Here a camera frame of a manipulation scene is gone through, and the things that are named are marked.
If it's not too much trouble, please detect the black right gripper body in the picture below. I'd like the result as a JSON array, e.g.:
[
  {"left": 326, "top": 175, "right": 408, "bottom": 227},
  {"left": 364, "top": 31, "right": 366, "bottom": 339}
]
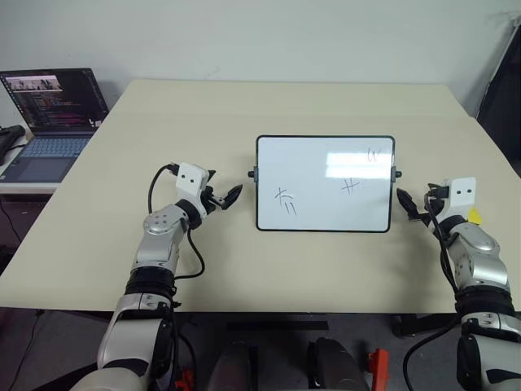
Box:
[{"left": 421, "top": 190, "right": 450, "bottom": 226}]

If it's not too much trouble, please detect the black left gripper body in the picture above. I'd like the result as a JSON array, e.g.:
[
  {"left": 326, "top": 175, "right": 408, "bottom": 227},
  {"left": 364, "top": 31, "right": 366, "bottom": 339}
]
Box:
[{"left": 199, "top": 185, "right": 224, "bottom": 215}]

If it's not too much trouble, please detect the small black-framed whiteboard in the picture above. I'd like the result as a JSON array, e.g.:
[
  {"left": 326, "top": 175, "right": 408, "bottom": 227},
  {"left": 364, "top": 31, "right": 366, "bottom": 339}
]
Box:
[{"left": 247, "top": 134, "right": 403, "bottom": 234}]

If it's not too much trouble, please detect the black fabric panel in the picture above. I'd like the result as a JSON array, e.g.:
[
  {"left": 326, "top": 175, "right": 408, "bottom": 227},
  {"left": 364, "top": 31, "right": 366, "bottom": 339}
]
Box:
[{"left": 475, "top": 18, "right": 521, "bottom": 182}]

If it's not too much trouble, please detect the open grey laptop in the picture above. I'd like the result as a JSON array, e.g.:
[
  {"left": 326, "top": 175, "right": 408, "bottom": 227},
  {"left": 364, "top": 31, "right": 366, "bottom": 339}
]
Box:
[{"left": 0, "top": 68, "right": 111, "bottom": 185}]

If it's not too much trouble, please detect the dark rounded shape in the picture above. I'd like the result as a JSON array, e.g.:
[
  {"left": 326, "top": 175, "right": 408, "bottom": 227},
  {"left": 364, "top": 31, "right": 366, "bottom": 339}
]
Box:
[{"left": 306, "top": 336, "right": 372, "bottom": 391}]

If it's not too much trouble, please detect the black device beside laptop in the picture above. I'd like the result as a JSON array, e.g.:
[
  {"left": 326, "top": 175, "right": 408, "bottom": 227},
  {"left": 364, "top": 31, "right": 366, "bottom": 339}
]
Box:
[{"left": 0, "top": 125, "right": 27, "bottom": 166}]

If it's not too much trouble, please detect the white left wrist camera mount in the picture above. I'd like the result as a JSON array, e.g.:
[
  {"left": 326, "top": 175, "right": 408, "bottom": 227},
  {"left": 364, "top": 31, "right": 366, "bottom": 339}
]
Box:
[{"left": 175, "top": 162, "right": 209, "bottom": 204}]

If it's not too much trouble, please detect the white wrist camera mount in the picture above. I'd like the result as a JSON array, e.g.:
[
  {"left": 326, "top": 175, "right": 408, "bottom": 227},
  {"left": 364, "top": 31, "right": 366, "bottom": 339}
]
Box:
[
  {"left": 442, "top": 176, "right": 477, "bottom": 217},
  {"left": 175, "top": 162, "right": 209, "bottom": 204}
]

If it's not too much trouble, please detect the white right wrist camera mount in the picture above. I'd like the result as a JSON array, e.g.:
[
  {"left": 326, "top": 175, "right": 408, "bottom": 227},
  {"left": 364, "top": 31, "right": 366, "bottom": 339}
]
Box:
[{"left": 442, "top": 176, "right": 477, "bottom": 217}]

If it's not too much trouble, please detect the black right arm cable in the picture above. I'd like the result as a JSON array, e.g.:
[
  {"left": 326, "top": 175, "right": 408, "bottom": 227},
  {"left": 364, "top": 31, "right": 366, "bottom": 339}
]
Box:
[{"left": 404, "top": 191, "right": 468, "bottom": 391}]

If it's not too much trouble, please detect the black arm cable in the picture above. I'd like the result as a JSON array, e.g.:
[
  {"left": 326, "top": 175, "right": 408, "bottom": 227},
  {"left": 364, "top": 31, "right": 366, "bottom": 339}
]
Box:
[
  {"left": 404, "top": 191, "right": 468, "bottom": 391},
  {"left": 147, "top": 162, "right": 206, "bottom": 281}
]

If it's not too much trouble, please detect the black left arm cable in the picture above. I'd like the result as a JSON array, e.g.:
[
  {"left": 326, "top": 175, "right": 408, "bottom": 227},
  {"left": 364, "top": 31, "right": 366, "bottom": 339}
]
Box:
[{"left": 147, "top": 162, "right": 206, "bottom": 281}]

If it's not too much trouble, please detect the red bracket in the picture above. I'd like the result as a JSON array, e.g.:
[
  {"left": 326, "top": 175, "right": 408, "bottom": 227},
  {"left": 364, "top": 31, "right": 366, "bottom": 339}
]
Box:
[
  {"left": 174, "top": 367, "right": 195, "bottom": 391},
  {"left": 367, "top": 347, "right": 391, "bottom": 374}
]

